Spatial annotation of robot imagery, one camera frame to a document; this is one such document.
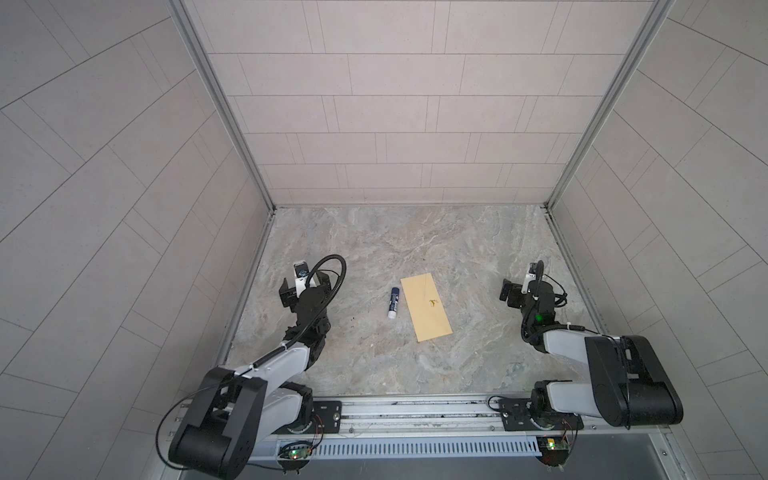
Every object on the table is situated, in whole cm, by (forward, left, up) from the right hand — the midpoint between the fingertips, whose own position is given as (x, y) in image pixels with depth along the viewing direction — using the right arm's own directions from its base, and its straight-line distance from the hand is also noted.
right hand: (517, 279), depth 92 cm
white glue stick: (-8, +40, -1) cm, 40 cm away
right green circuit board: (-42, +4, -5) cm, 43 cm away
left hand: (+2, +62, +10) cm, 63 cm away
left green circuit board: (-39, +63, 0) cm, 74 cm away
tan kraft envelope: (-6, +29, -2) cm, 30 cm away
